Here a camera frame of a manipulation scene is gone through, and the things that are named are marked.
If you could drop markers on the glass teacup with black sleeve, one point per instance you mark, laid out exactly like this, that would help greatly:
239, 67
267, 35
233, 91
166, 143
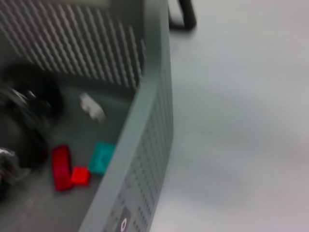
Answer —
29, 125

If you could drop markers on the teal building brick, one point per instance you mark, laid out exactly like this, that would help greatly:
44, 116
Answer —
101, 158

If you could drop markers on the grey-green perforated storage bin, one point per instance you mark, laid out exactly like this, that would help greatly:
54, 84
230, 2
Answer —
149, 120

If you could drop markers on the small red cube brick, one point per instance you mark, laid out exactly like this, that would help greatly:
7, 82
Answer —
80, 176

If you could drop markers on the dark red long brick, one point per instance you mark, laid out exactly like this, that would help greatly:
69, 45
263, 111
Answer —
61, 166

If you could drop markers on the white two-stud plate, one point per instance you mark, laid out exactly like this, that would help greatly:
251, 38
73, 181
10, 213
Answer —
91, 106

